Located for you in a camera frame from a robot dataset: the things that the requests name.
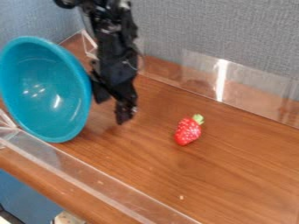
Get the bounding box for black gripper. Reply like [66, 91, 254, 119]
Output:
[90, 28, 137, 125]

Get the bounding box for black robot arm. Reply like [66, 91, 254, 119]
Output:
[51, 0, 140, 125]

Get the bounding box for clear acrylic barrier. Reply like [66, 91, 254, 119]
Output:
[79, 28, 299, 130]
[0, 109, 201, 224]

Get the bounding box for blue bowl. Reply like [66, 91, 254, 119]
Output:
[0, 36, 90, 143]

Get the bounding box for clear acrylic front barrier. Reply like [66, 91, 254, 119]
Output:
[0, 109, 201, 224]

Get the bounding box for clear acrylic back barrier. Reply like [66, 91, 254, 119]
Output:
[79, 28, 299, 130]

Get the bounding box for red toy strawberry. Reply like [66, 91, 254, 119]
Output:
[173, 114, 204, 146]

